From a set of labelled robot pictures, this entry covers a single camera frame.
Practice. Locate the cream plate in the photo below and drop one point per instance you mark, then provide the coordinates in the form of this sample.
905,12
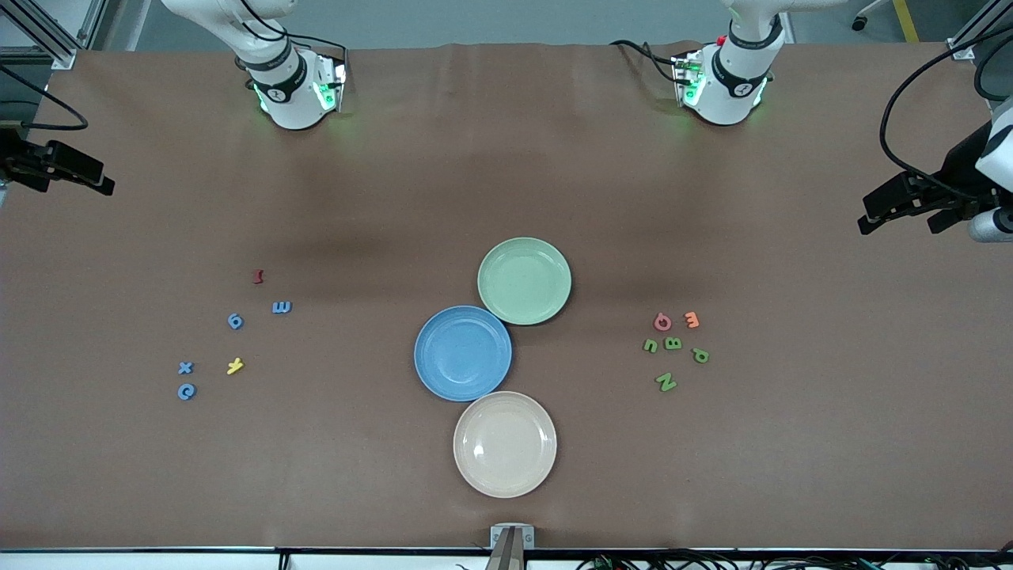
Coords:
505,444

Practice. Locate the metal table edge bracket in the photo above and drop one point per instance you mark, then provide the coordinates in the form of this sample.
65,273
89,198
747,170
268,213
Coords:
512,546

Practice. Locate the blue foam letter E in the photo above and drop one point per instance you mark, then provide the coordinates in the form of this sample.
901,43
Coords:
282,307

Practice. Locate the aluminium frame post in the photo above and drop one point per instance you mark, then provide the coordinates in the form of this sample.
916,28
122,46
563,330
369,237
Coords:
47,39
969,39

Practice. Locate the black office chair caster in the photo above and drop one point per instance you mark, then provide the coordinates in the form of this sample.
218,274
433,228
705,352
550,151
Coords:
859,24

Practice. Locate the blue plate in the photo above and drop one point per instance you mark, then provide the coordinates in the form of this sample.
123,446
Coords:
463,353

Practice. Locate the blue foam letter Q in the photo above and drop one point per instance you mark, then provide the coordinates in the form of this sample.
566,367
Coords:
179,391

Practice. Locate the green foam letter B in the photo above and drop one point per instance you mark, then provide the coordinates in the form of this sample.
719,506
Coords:
673,343

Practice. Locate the green foam letter N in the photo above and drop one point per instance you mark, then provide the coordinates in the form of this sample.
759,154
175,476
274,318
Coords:
666,381

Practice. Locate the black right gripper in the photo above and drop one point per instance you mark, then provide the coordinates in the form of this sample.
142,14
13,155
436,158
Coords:
17,161

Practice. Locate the brown table mat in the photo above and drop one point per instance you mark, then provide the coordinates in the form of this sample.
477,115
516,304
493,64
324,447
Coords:
506,158

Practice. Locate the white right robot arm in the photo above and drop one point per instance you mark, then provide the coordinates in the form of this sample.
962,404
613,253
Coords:
289,95

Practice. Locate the green foam letter P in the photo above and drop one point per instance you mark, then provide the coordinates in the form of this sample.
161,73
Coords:
700,355

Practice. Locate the yellow foam letter K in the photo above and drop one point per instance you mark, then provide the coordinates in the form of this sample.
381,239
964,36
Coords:
234,366

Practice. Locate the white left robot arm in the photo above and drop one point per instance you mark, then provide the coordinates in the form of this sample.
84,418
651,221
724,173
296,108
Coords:
732,87

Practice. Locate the orange foam letter E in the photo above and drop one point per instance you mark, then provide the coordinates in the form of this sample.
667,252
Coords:
692,320

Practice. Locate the blue foam number nine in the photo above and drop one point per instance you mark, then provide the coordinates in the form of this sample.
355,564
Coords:
235,317

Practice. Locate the pink foam letter Q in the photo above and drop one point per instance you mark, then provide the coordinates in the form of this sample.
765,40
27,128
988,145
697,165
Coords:
655,321

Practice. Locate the green plate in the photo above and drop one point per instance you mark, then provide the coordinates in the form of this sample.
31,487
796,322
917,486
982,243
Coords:
524,280

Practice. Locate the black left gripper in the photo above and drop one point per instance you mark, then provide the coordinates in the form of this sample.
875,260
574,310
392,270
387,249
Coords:
956,180

